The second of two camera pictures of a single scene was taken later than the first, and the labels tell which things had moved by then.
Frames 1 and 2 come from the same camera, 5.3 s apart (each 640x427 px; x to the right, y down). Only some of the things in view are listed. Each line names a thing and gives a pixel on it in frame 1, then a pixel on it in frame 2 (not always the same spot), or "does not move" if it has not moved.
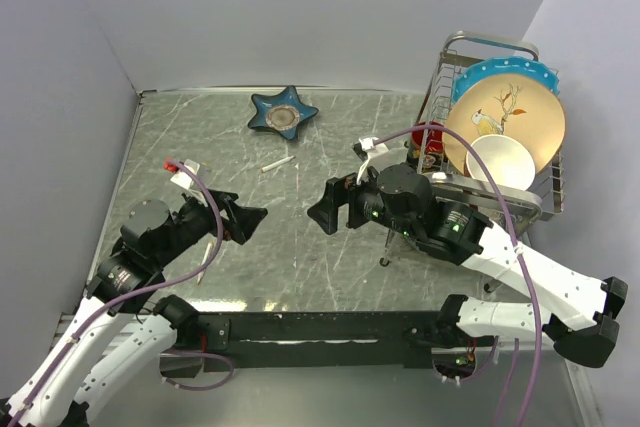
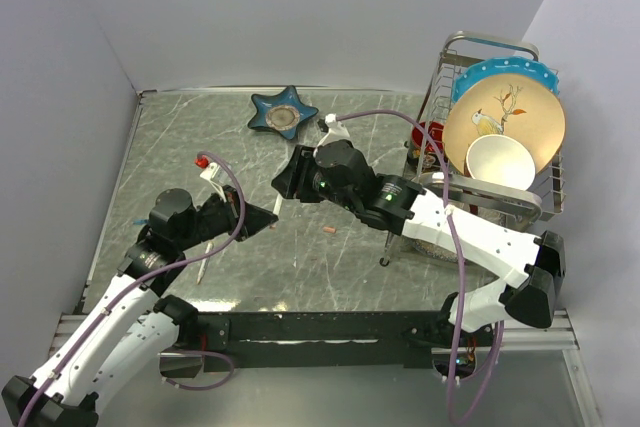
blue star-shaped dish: (282, 111) does not move
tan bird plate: (510, 105) does not move
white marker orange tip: (276, 164) -> (277, 209)
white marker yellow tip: (206, 256) does not move
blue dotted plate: (522, 67) does not move
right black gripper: (338, 192) -> (295, 176)
